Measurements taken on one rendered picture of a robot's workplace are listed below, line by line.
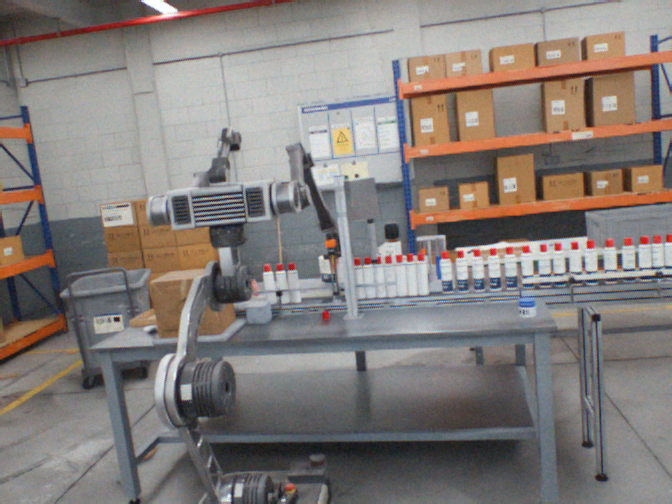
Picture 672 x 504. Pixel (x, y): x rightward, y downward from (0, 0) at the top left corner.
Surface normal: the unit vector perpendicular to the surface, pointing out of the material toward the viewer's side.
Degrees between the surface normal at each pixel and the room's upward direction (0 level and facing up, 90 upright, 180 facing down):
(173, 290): 90
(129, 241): 90
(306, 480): 90
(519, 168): 89
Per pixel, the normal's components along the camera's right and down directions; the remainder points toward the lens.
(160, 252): -0.02, 0.14
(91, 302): 0.21, 0.19
